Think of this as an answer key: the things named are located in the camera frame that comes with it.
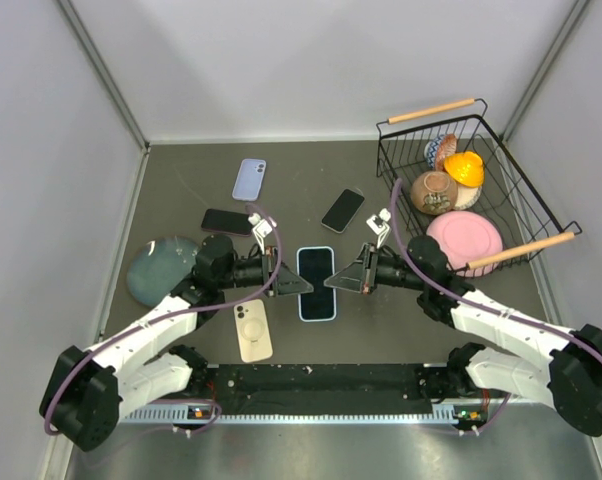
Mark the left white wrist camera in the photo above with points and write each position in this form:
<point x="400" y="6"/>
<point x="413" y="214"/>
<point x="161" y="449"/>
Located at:
<point x="261" y="228"/>

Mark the silver edged black phone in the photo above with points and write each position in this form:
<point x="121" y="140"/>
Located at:
<point x="342" y="211"/>

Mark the white cream bowl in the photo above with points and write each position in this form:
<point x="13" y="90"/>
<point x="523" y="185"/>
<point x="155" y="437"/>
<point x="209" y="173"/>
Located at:
<point x="466" y="197"/>

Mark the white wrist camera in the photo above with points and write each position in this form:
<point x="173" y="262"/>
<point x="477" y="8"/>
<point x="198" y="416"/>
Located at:
<point x="380" y="225"/>
<point x="261" y="228"/>

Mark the purple edged black phone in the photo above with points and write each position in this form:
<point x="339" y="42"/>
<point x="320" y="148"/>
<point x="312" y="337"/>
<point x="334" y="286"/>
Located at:
<point x="226" y="222"/>

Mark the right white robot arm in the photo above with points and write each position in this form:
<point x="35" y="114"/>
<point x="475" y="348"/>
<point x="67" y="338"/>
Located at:
<point x="551" y="365"/>

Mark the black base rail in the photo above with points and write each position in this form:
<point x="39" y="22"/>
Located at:
<point x="329" y="389"/>

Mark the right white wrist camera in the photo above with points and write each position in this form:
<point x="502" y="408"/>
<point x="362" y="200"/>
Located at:
<point x="380" y="225"/>

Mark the blue patterned bowl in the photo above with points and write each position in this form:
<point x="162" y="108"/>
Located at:
<point x="431" y="149"/>

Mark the brown patterned bowl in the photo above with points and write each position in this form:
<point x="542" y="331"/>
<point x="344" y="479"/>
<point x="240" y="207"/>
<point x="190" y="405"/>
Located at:
<point x="434" y="193"/>

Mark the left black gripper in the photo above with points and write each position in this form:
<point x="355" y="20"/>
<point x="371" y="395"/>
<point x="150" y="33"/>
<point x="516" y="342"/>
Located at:
<point x="287" y="282"/>

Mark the light blue phone case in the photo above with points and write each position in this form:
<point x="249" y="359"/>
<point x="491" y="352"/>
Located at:
<point x="316" y="285"/>

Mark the cream white phone case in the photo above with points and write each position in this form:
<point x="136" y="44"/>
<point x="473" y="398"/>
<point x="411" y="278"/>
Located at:
<point x="253" y="331"/>

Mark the teal ceramic plate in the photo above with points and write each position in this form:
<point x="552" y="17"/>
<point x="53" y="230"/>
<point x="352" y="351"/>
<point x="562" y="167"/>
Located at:
<point x="158" y="267"/>

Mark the lavender purple phone case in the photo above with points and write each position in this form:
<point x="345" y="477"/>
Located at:
<point x="249" y="180"/>

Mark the red patterned shell dish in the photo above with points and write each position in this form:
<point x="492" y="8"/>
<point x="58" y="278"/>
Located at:
<point x="446" y="148"/>

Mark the black wire basket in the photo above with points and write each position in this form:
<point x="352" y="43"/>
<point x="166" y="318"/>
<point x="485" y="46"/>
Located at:
<point x="507" y="199"/>

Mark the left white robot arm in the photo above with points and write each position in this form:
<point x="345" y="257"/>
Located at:
<point x="91" y="390"/>

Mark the yellow bowl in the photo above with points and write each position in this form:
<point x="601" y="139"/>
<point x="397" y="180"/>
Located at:
<point x="467" y="168"/>

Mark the pink plate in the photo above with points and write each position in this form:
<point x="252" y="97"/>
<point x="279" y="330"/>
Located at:
<point x="465" y="237"/>

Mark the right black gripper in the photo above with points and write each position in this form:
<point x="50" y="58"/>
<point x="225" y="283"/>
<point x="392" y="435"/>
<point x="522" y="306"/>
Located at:
<point x="358" y="276"/>

